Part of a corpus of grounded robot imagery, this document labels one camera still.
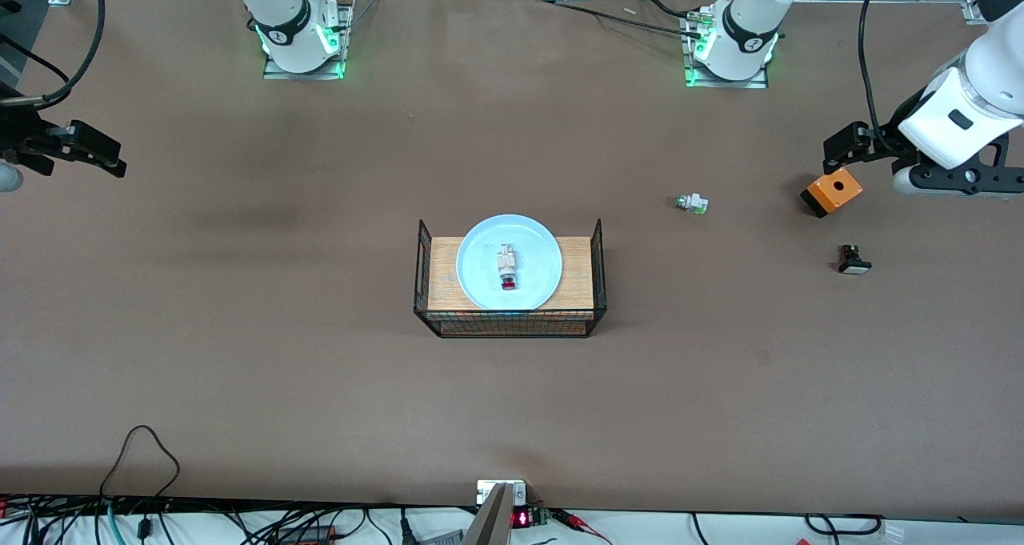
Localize teal cable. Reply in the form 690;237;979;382
94;503;122;545

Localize silver metal bracket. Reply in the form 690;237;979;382
477;480;528;507

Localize black power adapter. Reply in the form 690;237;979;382
276;525;338;545

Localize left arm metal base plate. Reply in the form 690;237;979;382
683;5;770;90

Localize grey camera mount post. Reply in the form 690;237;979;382
462;483;514;545

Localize black wire rack wooden top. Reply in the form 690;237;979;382
414;218;607;339

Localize black braided table cable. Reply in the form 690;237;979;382
534;0;706;38

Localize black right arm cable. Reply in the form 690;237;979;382
0;0;107;110

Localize orange button enclosure box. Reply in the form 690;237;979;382
801;169;864;218

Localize red probe lead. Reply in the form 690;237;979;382
550;508;614;545

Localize thin black looped cable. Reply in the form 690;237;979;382
99;425;182;522

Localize light blue round plate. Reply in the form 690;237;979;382
456;214;563;311

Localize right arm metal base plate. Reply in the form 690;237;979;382
262;0;354;81

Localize black coiled cable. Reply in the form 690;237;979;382
803;513;886;537

